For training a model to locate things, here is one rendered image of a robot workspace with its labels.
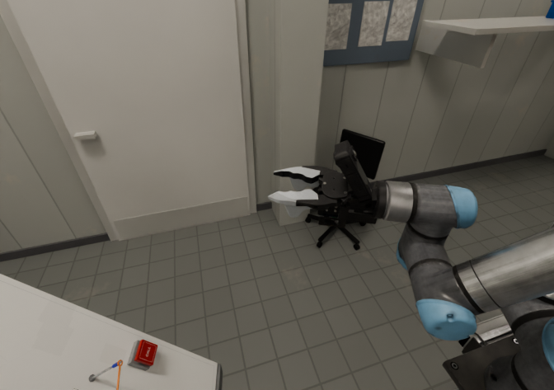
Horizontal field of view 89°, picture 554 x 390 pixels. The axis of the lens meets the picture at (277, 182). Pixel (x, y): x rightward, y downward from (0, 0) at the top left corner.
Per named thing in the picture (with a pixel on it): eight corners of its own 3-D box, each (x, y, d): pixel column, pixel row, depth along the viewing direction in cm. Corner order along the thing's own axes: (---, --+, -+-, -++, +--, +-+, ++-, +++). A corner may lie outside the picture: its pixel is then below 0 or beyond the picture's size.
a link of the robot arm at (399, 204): (415, 203, 48) (407, 171, 53) (387, 200, 48) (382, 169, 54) (403, 231, 53) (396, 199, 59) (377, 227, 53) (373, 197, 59)
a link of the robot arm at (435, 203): (467, 241, 51) (488, 205, 46) (404, 234, 52) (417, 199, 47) (453, 213, 57) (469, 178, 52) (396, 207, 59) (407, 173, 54)
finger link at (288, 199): (269, 224, 54) (317, 220, 54) (269, 204, 50) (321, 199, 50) (269, 212, 56) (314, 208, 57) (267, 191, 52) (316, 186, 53)
